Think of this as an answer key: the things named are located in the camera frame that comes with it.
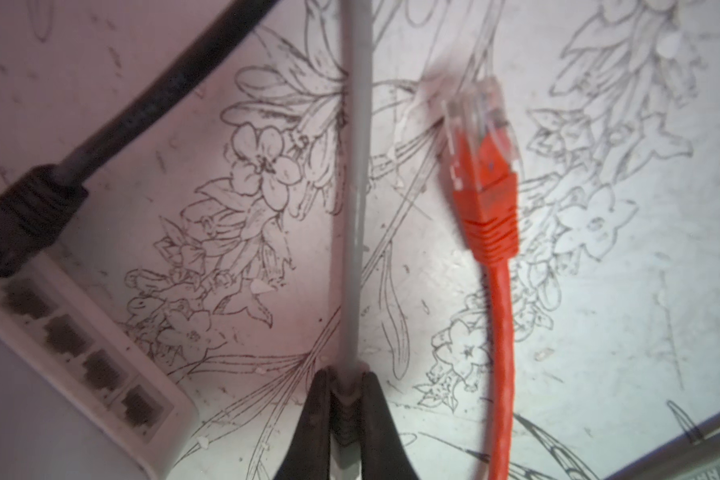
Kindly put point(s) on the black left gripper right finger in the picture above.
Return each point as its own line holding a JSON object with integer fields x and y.
{"x": 383, "y": 455}

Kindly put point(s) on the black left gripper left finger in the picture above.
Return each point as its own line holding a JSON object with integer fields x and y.
{"x": 308, "y": 455}

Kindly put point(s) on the white network switch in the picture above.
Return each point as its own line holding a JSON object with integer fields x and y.
{"x": 78, "y": 398}

